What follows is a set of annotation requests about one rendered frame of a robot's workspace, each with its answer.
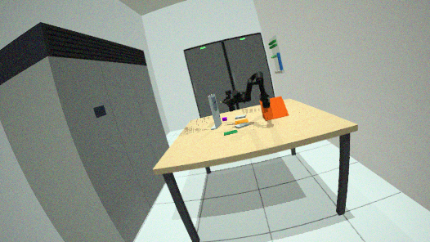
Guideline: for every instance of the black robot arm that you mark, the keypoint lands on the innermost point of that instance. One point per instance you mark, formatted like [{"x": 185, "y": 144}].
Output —
[{"x": 263, "y": 96}]

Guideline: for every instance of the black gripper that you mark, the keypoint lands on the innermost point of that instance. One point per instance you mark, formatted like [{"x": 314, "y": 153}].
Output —
[{"x": 228, "y": 92}]

